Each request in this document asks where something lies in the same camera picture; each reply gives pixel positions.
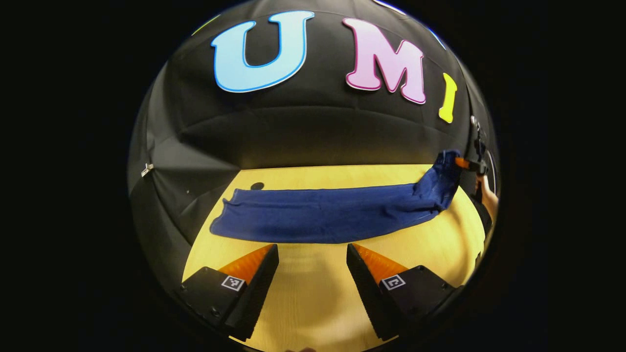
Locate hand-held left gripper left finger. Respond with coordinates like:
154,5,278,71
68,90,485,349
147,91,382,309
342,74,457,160
178,243,280,342

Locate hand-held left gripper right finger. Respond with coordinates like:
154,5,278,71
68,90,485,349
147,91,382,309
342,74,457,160
345,242,464,342

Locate blue jeans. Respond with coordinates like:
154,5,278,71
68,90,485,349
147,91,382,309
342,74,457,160
209,149,463,245

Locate black backdrop cloth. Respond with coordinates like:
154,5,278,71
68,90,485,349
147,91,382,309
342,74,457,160
127,0,500,274

